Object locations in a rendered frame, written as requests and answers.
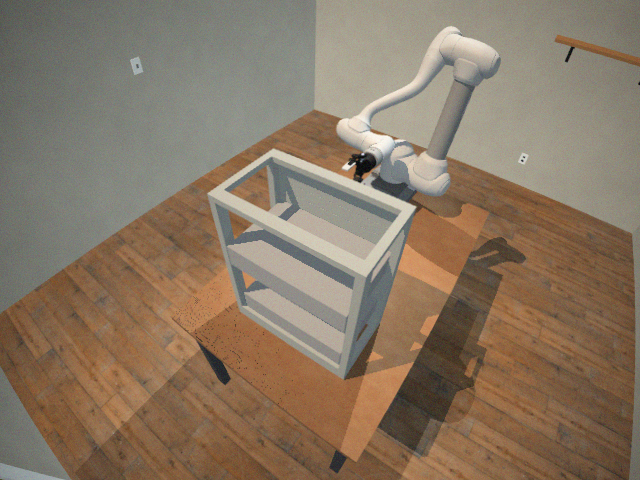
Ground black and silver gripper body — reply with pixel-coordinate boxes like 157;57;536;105
355;153;376;176

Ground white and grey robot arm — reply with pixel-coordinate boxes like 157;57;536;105
336;26;501;197

